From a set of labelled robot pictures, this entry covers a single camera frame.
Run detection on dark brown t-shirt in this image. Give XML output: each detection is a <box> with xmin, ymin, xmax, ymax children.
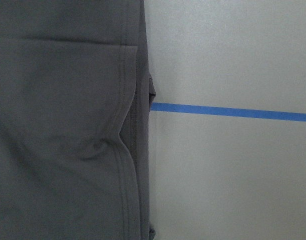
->
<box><xmin>0</xmin><ymin>0</ymin><xmax>155</xmax><ymax>240</ymax></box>

